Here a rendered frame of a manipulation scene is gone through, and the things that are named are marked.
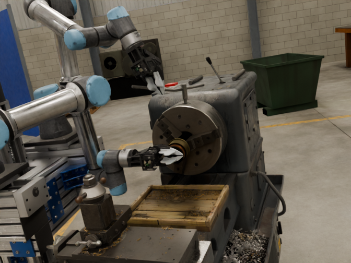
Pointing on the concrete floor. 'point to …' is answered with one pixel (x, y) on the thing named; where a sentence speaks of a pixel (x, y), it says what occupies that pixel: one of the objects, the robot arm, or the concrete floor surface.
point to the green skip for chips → (285, 82)
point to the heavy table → (346, 43)
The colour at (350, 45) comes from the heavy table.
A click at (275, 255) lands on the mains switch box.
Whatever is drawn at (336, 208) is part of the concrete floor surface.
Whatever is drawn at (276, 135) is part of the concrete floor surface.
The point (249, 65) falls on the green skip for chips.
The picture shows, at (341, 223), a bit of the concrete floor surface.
